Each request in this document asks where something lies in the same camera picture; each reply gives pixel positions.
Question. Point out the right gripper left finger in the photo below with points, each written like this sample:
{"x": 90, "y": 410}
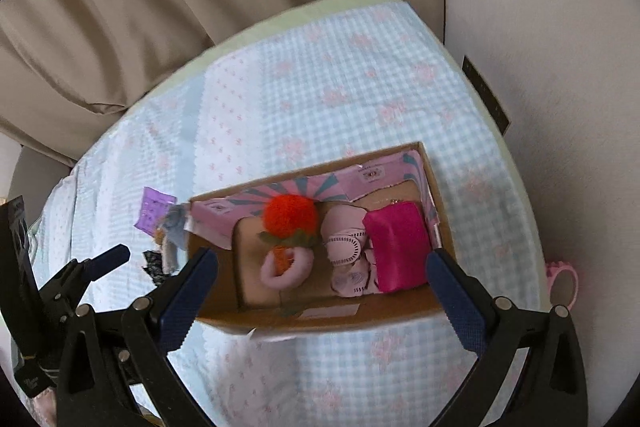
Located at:
{"x": 106, "y": 353}

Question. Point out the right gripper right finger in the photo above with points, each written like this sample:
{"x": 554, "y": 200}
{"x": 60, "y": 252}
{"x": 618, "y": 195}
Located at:
{"x": 551, "y": 389}

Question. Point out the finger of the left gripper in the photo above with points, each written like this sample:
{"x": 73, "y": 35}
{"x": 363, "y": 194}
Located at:
{"x": 107, "y": 262}

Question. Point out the black fluffy scrunchie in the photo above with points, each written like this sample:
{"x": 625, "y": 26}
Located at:
{"x": 154, "y": 267}

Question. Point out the brown fluffy scrunchie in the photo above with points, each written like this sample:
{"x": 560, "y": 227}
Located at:
{"x": 160, "y": 239}

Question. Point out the purple plastic packet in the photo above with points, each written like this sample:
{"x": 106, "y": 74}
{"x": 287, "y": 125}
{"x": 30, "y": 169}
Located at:
{"x": 154, "y": 206}

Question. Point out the red orange pompom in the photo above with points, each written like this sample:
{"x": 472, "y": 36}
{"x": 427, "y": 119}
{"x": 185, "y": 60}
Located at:
{"x": 287, "y": 214}

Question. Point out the pink fluffy scrunchie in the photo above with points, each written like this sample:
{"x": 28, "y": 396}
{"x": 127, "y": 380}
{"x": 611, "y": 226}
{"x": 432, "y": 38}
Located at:
{"x": 286, "y": 268}

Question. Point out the magenta pink pouch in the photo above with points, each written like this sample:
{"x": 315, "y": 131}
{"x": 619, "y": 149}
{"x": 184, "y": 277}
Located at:
{"x": 400, "y": 244}

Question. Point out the pink lined cardboard box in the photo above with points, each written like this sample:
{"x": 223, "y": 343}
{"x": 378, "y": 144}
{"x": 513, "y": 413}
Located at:
{"x": 230, "y": 220}

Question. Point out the grey fluffy scrunchie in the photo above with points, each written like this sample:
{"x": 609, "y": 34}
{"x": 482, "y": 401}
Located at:
{"x": 174, "y": 224}

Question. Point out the pink plastic cup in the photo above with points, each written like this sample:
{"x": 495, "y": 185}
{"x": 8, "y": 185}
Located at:
{"x": 563, "y": 283}

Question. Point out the pastel patterned bed quilt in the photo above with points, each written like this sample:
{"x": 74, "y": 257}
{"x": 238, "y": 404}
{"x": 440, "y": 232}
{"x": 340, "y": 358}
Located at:
{"x": 400, "y": 375}

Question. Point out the green mattress sheet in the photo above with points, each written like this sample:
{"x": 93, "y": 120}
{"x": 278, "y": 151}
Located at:
{"x": 332, "y": 80}

